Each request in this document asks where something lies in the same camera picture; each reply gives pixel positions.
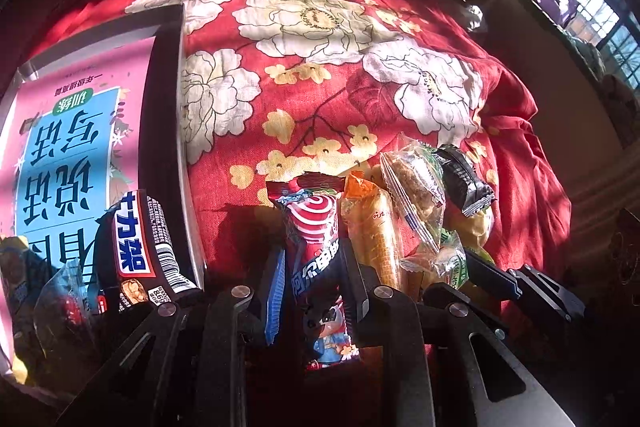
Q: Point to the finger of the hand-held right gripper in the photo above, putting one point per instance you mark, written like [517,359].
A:
[505,279]

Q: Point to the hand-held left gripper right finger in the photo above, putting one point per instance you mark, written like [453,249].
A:
[351,279]

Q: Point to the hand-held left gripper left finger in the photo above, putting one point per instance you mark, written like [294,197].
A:
[275,302]

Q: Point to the red swirl candy packet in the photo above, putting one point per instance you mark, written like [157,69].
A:
[310,232]

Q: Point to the black chocolate bar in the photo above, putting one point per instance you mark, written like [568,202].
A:
[142,247]

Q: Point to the grey cardboard box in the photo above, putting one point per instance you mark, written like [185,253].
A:
[167,132]

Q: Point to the clear blue-tinted snack packet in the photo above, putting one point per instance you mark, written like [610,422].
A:
[65,307]

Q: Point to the dark blue snack packet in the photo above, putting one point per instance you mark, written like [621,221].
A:
[20,287]

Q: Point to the orange wafer packet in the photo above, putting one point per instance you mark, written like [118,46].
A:
[372,237]

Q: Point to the green label clear packet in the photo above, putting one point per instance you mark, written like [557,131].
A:
[450,263]

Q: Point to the yellow snack packet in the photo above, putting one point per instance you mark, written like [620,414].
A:
[475,224]

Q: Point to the small black snack packet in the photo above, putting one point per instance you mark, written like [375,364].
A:
[465,181]

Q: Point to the clear nut brittle packet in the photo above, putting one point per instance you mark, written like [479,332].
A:
[415,192]

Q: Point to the red floral blanket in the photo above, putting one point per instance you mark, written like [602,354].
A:
[310,72]

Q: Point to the pink and teal book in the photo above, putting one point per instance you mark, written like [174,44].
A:
[75,147]

